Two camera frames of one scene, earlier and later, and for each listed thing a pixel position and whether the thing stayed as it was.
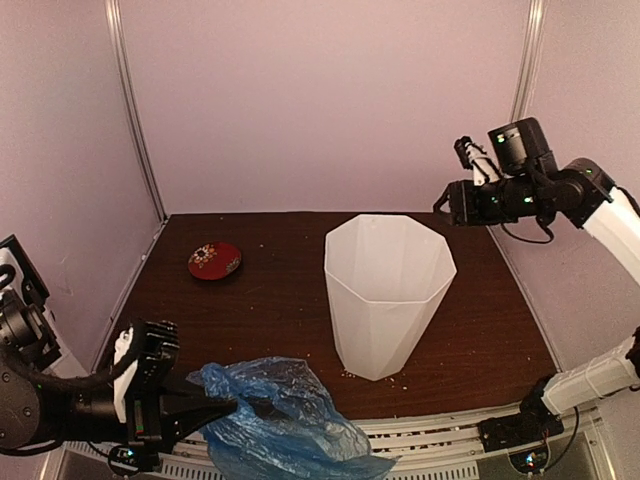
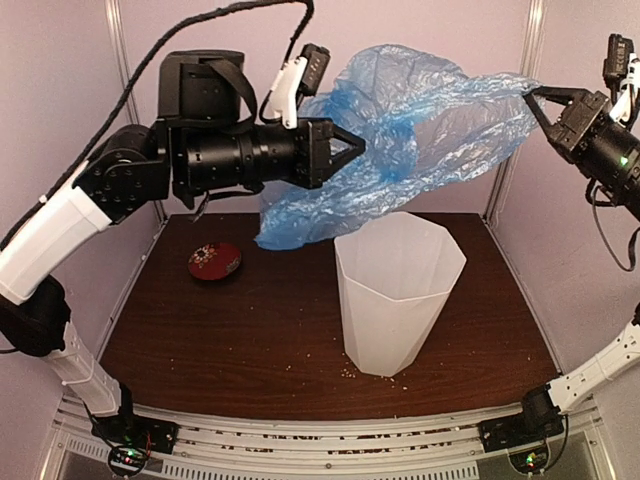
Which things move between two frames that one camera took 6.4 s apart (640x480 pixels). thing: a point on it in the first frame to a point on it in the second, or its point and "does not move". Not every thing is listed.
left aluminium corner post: (114, 17) does not move
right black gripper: (465, 206) to (573, 128)
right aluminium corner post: (528, 61) does not move
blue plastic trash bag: (284, 428) to (429, 128)
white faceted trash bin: (388, 277) does not move
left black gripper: (151, 415) to (315, 166)
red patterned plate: (214, 261) does not move
